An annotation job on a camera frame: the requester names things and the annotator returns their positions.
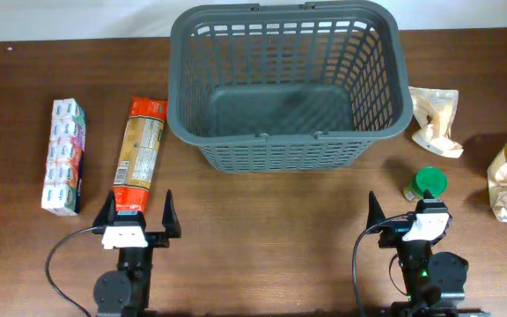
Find crumpled beige pouch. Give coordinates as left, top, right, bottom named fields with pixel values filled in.
left=409, top=86, right=464, bottom=159

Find tissue pack multipack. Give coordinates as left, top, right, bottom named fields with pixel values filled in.
left=40, top=99, right=86, bottom=217

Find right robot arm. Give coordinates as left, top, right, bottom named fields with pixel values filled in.
left=364, top=192, right=468, bottom=316

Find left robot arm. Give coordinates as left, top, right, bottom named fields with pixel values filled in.
left=92, top=191, right=181, bottom=317

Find green lid jar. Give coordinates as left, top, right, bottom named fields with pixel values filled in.
left=403, top=166, right=447, bottom=203

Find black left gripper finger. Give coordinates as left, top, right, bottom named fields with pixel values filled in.
left=162, top=189, right=181, bottom=239
left=92, top=190, right=116, bottom=227

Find orange pasta package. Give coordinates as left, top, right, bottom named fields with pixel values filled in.
left=113, top=97, right=167, bottom=212

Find grey plastic basket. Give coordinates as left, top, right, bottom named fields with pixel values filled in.
left=167, top=1, right=413, bottom=173

